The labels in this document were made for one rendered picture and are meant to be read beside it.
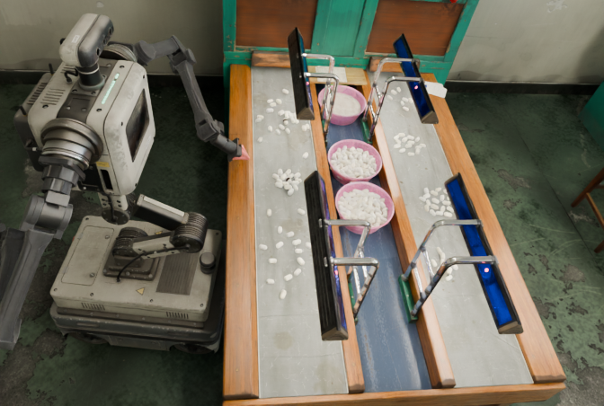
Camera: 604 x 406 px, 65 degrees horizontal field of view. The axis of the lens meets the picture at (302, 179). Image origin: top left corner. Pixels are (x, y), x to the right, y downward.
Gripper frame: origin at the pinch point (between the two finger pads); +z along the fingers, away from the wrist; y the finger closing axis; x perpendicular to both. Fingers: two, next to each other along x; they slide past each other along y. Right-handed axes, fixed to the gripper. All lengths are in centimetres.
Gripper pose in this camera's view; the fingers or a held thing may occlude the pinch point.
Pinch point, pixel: (247, 158)
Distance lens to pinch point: 217.5
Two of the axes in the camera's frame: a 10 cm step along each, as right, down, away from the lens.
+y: -0.8, -7.7, 6.3
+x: -7.4, 4.7, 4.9
